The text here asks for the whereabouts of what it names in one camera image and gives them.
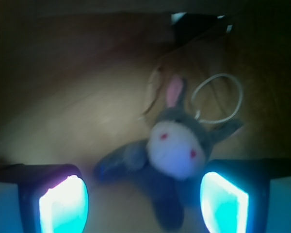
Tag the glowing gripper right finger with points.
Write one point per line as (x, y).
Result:
(247, 196)

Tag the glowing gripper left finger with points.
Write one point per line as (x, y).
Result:
(42, 199)

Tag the gray plush donkey toy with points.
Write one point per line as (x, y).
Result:
(167, 166)

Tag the brown paper bag bin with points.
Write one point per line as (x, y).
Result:
(73, 88)

